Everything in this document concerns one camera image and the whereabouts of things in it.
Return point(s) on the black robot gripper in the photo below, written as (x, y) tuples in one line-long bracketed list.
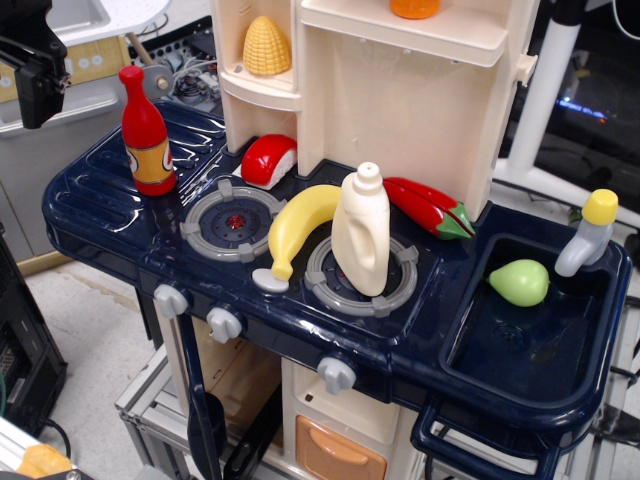
[(37, 56)]

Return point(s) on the cream detergent bottle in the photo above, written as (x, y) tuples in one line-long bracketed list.
[(360, 235)]

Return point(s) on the navy toy sink basin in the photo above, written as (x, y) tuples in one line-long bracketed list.
[(541, 367)]

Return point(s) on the red toy ketchup bottle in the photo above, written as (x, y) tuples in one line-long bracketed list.
[(145, 137)]

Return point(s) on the yellow toy corn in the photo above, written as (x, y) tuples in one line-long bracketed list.
[(265, 49)]

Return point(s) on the red white toy sushi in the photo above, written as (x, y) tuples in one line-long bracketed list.
[(268, 160)]

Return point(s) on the left grey stove burner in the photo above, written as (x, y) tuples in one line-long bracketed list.
[(232, 223)]

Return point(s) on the grey stove burner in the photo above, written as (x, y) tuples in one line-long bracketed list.
[(232, 223), (326, 280)]

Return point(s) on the left grey stove knob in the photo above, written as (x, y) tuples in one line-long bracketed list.
[(170, 301)]

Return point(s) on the grey stove knob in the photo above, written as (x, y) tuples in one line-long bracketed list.
[(224, 325), (337, 375), (170, 301)]

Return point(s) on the cream toy kitchen shelf unit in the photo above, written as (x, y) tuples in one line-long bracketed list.
[(427, 100)]

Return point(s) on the yellow toy banana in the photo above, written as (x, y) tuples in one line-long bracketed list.
[(288, 233)]

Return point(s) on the black computer case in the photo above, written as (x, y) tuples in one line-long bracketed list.
[(32, 369)]

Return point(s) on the small grey round button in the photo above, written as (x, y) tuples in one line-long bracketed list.
[(266, 281)]

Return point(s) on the middle grey stove knob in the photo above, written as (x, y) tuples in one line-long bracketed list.
[(224, 325)]

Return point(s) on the right grey stove burner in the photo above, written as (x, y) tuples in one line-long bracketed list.
[(326, 280)]

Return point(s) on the orange toy on shelf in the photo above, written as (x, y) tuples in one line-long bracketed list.
[(414, 9)]

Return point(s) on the navy toy spatula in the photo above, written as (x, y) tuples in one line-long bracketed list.
[(201, 438)]

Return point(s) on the yellow toy food piece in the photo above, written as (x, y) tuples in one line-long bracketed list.
[(43, 460)]

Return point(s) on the red toy chili pepper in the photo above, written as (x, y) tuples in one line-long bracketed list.
[(434, 211)]

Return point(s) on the right grey stove knob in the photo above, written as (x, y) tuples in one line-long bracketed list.
[(337, 375)]

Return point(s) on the orange toy oven drawer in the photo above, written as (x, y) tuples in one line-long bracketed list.
[(328, 455)]

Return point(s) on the navy toy kitchen countertop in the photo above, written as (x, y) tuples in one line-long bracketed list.
[(94, 214)]

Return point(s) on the green toy pear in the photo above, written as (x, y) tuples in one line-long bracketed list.
[(523, 283)]

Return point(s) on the grey toy faucet yellow cap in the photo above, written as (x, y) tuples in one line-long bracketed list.
[(592, 235)]

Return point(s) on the aluminium frame cart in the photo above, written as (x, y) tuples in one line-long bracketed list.
[(242, 376)]

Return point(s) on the white stand post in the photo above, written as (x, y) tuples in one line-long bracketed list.
[(575, 128)]

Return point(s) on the navy towel bar handle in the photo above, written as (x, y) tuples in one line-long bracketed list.
[(440, 440)]

